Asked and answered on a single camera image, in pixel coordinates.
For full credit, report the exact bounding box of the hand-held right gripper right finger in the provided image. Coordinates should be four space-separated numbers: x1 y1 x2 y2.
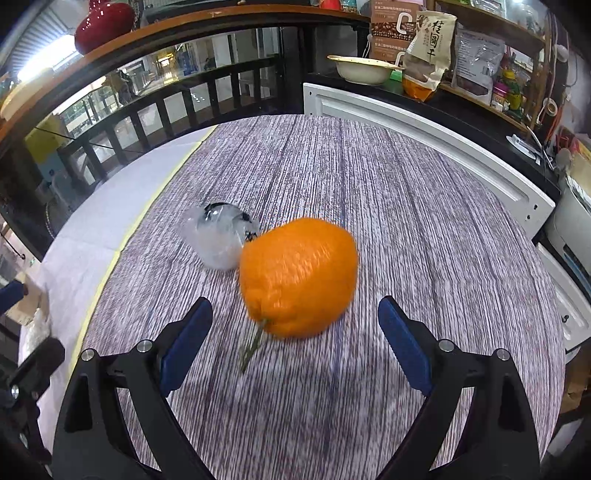
378 295 541 480

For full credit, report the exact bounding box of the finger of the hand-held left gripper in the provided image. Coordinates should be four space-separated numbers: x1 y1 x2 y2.
0 281 26 315
9 337 65 402

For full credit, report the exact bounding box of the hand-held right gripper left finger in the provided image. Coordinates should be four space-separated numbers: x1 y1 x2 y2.
52 296 214 480

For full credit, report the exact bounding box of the orange fruit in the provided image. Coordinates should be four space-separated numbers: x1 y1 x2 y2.
239 218 360 372

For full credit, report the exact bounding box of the crumpled clear plastic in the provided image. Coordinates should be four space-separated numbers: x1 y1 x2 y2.
181 202 260 271

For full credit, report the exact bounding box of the white two-drawer cabinet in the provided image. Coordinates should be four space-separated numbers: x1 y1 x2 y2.
536 242 591 356

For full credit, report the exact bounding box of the white printer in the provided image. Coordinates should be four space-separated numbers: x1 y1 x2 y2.
545 185 591 296

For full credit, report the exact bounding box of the white drawer cabinet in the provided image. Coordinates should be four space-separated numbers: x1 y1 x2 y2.
302 82 556 238

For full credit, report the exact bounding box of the wooden shelf rack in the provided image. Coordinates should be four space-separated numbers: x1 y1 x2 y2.
434 0 555 132

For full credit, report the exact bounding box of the cream bowl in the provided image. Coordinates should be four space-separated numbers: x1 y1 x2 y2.
327 54 402 85

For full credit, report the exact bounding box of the red vase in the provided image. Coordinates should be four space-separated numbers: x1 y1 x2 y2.
75 0 136 55

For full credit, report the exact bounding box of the silver pouch package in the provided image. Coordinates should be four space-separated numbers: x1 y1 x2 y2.
451 28 506 106

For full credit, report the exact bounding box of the beige snack bag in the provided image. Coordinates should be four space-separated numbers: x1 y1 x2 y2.
402 10 458 102

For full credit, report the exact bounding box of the wooden railing counter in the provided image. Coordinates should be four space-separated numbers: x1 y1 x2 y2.
0 9 370 259

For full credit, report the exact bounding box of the brown coffee box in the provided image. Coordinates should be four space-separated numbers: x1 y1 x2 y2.
369 0 423 63

